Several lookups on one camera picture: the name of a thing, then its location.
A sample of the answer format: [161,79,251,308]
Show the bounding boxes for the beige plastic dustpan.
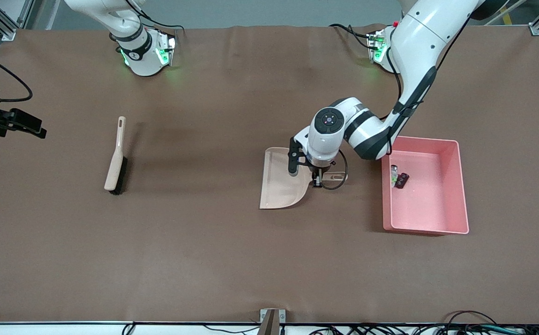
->
[259,147,348,210]

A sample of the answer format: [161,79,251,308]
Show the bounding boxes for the beige hand brush black bristles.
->
[104,116,128,195]

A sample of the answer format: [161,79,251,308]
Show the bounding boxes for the pink plastic bin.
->
[381,136,470,235]

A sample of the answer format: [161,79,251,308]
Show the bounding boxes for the brown table cover mat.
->
[0,24,539,325]

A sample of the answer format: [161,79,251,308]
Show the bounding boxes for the metal base connector plate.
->
[366,29,387,63]
[157,29,178,67]

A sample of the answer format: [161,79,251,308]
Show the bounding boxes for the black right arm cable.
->
[0,44,34,103]

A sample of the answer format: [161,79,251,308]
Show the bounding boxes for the black base cable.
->
[329,22,373,49]
[125,0,186,31]

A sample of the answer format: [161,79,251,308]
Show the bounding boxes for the metal table edge bracket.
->
[257,308,287,335]

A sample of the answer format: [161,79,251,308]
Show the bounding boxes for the black cable bundle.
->
[307,311,539,335]

